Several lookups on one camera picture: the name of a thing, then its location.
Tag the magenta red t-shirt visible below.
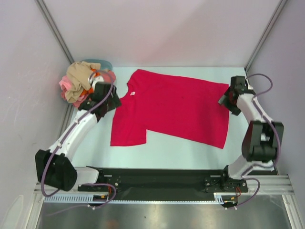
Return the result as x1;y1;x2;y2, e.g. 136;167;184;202
110;69;229;149

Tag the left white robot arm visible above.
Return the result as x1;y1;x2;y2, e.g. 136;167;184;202
35;83;121;191

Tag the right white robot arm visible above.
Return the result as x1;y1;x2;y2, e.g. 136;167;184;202
219;76;284;192

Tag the salmon pink t-shirt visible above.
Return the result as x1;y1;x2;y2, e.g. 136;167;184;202
61;70;116;108

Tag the orange t-shirt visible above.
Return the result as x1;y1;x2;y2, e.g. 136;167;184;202
80;68;101;99

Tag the blue plastic laundry basket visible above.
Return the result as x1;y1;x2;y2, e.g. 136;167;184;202
83;59;112;71

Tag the beige t-shirt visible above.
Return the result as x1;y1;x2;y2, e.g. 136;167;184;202
65;61;101;103

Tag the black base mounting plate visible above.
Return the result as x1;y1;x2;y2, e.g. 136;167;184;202
81;168;248;201

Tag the right corner aluminium post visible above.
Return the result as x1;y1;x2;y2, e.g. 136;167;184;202
244;0;289;73

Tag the corner aluminium post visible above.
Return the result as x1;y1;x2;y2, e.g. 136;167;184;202
244;0;289;73
35;0;74;64

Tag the left corner aluminium post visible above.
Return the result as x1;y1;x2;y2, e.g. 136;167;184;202
35;0;74;64

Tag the aluminium extrusion rail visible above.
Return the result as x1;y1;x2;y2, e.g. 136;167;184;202
33;174;294;195

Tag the white slotted cable duct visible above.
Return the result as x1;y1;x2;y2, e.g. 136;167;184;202
44;192;239;205

